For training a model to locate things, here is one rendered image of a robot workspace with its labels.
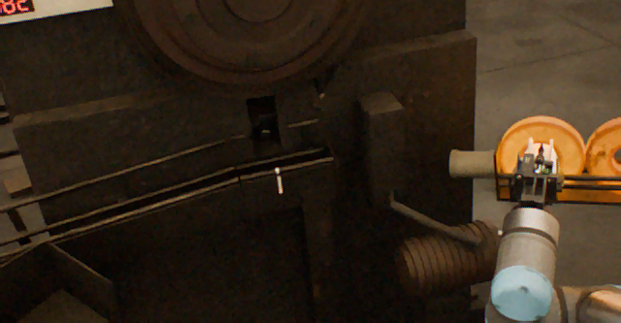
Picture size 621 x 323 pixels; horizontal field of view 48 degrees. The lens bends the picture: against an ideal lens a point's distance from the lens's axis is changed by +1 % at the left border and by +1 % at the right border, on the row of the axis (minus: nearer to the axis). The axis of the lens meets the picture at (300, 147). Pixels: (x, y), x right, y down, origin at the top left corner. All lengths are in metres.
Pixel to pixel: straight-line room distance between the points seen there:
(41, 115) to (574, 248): 1.63
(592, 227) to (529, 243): 1.27
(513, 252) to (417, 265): 0.31
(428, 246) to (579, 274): 0.88
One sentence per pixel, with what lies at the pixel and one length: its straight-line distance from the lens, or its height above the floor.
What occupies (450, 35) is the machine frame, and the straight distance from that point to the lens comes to 1.54.
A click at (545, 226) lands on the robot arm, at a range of 1.21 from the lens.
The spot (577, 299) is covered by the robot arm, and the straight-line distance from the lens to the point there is 1.29.
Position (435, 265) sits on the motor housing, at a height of 0.51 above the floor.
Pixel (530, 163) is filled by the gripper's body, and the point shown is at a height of 0.76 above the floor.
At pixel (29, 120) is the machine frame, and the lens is 1.43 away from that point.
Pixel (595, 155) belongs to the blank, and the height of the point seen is 0.73.
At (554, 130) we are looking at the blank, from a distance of 1.38.
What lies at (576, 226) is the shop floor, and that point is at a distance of 2.44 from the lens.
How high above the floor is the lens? 1.44
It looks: 30 degrees down
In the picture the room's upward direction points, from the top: 7 degrees counter-clockwise
